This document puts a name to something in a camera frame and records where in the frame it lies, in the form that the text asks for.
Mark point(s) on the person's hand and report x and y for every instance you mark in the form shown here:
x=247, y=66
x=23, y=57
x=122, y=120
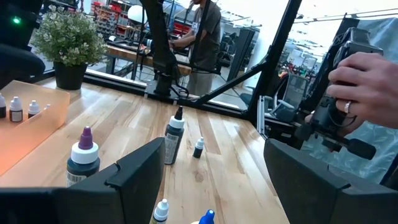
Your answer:
x=370, y=90

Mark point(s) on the large black food coloring bottle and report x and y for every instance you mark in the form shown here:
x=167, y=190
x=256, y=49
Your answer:
x=172, y=143

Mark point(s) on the red parts bin shelf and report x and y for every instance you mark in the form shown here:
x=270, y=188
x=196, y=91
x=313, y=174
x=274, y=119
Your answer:
x=105, y=14

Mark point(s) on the small brown bottle white cap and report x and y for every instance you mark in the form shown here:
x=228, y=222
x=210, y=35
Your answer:
x=15, y=115

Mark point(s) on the large purple food coloring bottle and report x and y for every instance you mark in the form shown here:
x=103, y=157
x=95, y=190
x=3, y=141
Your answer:
x=82, y=165

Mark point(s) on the grey office chair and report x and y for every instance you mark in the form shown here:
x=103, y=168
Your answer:
x=293, y=90

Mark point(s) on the orange translucent plastic bin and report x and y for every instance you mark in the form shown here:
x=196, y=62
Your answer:
x=31, y=140

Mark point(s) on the round white globe lamp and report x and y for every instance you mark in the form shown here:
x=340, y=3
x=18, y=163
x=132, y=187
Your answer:
x=137, y=14

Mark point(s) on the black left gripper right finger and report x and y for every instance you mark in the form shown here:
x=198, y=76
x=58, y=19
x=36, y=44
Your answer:
x=311, y=193

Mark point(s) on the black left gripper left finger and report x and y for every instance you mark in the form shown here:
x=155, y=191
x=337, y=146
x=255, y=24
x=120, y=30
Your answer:
x=93, y=202

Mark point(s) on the bushy plant in black pot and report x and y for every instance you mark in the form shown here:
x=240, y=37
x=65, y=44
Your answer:
x=71, y=46

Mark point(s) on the large blue food coloring bottle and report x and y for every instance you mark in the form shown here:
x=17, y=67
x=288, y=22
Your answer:
x=207, y=218

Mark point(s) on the wooden workbench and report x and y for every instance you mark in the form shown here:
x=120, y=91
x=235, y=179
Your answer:
x=124, y=54

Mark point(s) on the person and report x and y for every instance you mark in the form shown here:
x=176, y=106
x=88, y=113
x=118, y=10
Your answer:
x=208, y=46
x=357, y=161

